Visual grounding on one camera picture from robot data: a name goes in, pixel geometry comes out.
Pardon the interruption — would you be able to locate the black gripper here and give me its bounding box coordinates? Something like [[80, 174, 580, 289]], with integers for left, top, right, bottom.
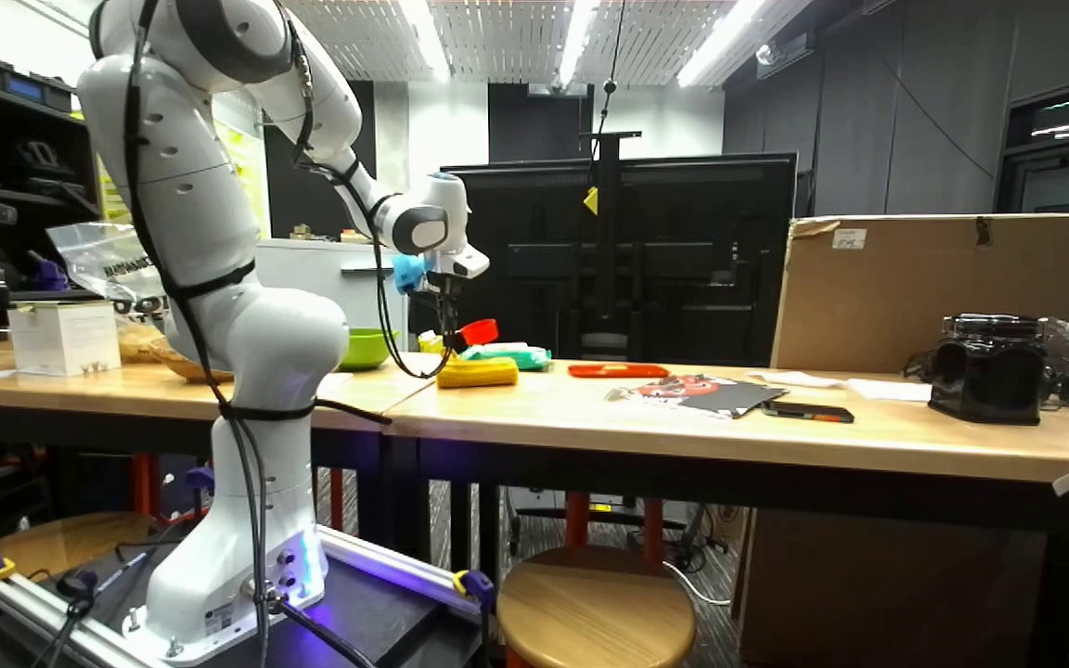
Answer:
[[433, 275, 460, 333]]

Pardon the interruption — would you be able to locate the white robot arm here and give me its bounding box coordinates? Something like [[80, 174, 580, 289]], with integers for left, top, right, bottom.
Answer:
[[77, 0, 485, 661]]

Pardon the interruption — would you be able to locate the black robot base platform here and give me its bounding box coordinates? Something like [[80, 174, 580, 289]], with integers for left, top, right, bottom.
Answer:
[[0, 526, 494, 668]]

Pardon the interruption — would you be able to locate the yellow crumpled cloth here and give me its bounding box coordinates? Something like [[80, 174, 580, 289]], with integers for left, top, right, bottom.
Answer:
[[439, 358, 521, 391]]

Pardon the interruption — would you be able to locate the green plastic bowl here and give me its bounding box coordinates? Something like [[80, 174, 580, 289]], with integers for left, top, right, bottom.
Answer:
[[343, 327, 386, 370]]

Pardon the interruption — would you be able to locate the green wet wipes pack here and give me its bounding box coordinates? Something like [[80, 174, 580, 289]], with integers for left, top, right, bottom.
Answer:
[[463, 340, 554, 370]]

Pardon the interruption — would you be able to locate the large black monitor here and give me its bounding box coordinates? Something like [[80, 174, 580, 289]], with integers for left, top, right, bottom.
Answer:
[[456, 153, 793, 362]]

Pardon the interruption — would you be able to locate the red flat square item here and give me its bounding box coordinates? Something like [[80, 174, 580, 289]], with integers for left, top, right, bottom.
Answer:
[[568, 362, 673, 379]]

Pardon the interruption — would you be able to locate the round wooden stool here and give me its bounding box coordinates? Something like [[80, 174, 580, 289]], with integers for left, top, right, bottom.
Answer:
[[497, 549, 698, 668]]

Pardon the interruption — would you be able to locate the clear plastic bag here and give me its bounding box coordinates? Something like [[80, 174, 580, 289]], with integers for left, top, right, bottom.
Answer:
[[47, 224, 163, 303]]

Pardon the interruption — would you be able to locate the black smartphone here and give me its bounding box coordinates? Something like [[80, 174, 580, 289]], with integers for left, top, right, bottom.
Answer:
[[766, 401, 852, 424]]

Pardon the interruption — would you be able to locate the white cardboard box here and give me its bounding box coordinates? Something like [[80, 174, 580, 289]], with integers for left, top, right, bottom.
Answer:
[[6, 299, 122, 379]]

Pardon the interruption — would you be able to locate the brown cardboard panel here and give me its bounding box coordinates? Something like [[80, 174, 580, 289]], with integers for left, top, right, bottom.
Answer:
[[772, 210, 1069, 374]]

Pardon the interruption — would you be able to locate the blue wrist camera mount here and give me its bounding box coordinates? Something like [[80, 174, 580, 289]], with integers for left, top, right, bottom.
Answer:
[[395, 252, 427, 294]]

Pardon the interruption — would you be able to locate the black camera device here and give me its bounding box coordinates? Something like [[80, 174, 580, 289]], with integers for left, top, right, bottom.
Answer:
[[928, 313, 1048, 424]]

